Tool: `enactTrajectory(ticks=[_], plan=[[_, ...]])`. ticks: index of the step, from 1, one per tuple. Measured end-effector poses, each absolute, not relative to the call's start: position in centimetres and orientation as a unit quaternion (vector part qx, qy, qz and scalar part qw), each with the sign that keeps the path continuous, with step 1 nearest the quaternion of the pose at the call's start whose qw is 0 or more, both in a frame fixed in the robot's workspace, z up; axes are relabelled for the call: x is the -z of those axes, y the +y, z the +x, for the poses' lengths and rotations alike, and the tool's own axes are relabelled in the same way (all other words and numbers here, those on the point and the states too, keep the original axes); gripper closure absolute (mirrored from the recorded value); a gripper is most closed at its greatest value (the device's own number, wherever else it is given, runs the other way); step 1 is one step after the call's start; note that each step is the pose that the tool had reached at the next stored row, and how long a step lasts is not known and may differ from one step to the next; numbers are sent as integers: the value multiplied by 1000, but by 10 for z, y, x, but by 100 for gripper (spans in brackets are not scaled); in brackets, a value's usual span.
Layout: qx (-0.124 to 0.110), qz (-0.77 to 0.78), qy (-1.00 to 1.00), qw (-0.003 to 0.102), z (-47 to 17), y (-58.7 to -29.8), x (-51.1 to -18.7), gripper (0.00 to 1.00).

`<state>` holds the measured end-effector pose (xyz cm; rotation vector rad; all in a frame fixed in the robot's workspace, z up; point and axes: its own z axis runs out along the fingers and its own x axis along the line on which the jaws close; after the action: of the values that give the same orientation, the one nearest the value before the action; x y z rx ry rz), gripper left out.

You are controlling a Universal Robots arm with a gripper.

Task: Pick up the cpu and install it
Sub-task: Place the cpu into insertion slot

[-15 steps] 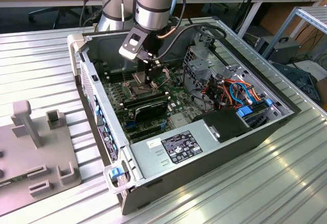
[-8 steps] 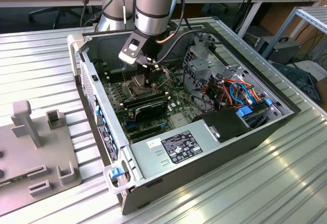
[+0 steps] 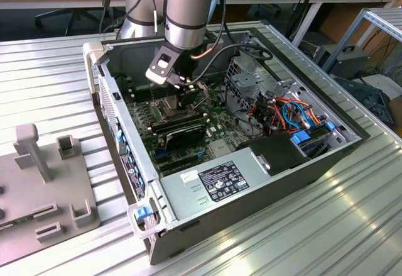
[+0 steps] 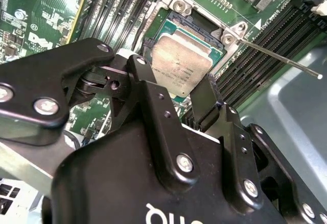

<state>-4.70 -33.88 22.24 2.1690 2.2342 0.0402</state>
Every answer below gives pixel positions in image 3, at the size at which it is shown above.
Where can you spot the silver CPU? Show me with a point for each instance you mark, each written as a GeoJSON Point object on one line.
{"type": "Point", "coordinates": [172, 107]}

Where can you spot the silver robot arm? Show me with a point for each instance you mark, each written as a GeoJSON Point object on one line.
{"type": "Point", "coordinates": [188, 12]}

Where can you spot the CPU socket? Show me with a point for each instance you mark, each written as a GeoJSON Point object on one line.
{"type": "Point", "coordinates": [157, 112]}

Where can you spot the black RAM slot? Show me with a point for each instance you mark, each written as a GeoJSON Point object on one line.
{"type": "Point", "coordinates": [179, 121]}
{"type": "Point", "coordinates": [141, 89]}
{"type": "Point", "coordinates": [180, 126]}
{"type": "Point", "coordinates": [144, 95]}

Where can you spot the metal drive cage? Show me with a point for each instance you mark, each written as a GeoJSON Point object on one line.
{"type": "Point", "coordinates": [248, 81]}

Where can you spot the black graphics card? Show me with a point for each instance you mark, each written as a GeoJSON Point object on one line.
{"type": "Point", "coordinates": [185, 136]}

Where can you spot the green motherboard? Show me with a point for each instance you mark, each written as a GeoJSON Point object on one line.
{"type": "Point", "coordinates": [224, 131]}

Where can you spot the blue card retention clip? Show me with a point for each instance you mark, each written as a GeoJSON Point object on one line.
{"type": "Point", "coordinates": [118, 137]}
{"type": "Point", "coordinates": [140, 181]}
{"type": "Point", "coordinates": [127, 148]}

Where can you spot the black office chair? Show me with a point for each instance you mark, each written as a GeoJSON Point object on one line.
{"type": "Point", "coordinates": [274, 8]}

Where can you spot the black plastic shroud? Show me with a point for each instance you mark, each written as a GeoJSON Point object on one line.
{"type": "Point", "coordinates": [273, 156]}

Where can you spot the silver power supply unit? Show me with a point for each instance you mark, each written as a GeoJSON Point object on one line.
{"type": "Point", "coordinates": [182, 194]}

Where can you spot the blue disk carrier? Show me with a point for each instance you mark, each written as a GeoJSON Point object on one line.
{"type": "Point", "coordinates": [301, 139]}

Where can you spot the blue case latch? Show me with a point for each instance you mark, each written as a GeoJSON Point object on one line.
{"type": "Point", "coordinates": [141, 212]}

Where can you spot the grey equipment box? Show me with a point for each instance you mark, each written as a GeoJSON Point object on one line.
{"type": "Point", "coordinates": [345, 60]}

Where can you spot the open grey PC case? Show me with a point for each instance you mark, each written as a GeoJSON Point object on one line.
{"type": "Point", "coordinates": [267, 207]}

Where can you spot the grey parts rack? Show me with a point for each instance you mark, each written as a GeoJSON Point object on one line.
{"type": "Point", "coordinates": [47, 194]}

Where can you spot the green RAM stick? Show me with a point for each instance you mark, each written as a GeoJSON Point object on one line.
{"type": "Point", "coordinates": [12, 224]}

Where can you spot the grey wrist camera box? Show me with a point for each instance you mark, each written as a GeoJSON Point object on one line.
{"type": "Point", "coordinates": [160, 68]}

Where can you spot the aluminium shelf frame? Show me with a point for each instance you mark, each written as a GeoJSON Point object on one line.
{"type": "Point", "coordinates": [386, 21]}

